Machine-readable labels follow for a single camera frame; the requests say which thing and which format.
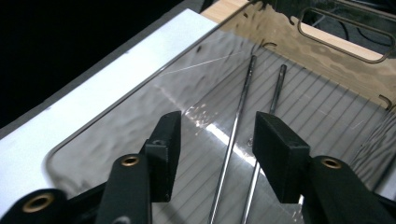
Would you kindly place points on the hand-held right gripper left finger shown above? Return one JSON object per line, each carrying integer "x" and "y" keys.
{"x": 163, "y": 155}

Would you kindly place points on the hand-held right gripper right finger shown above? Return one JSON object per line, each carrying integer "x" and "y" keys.
{"x": 280, "y": 155}

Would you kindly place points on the smoky clear plastic bin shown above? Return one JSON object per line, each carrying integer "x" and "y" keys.
{"x": 327, "y": 102}

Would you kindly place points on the metal chopstick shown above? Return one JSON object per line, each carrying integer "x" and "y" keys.
{"x": 236, "y": 124}
{"x": 278, "y": 87}

